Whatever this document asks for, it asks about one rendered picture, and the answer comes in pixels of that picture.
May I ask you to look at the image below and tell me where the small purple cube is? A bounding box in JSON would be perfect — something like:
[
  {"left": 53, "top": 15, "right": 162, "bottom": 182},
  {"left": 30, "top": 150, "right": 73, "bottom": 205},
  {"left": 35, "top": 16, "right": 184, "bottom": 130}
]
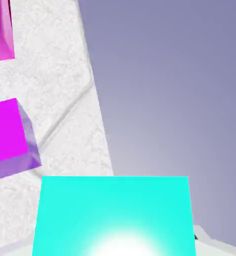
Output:
[{"left": 0, "top": 97, "right": 43, "bottom": 182}]

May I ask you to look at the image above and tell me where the small cyan cube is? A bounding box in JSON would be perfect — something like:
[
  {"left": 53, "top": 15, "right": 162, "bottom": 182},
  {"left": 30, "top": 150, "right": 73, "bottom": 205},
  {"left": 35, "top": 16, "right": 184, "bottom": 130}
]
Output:
[{"left": 31, "top": 175, "right": 197, "bottom": 256}]

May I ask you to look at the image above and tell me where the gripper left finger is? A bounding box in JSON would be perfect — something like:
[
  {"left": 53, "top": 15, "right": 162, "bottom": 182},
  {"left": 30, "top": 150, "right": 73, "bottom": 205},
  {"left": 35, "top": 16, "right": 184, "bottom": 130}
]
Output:
[{"left": 0, "top": 236, "right": 34, "bottom": 256}]

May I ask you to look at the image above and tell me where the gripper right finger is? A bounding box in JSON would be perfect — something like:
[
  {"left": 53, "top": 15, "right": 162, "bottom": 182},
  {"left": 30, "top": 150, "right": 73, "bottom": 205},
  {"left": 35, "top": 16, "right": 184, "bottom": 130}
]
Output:
[{"left": 192, "top": 224, "right": 236, "bottom": 256}]

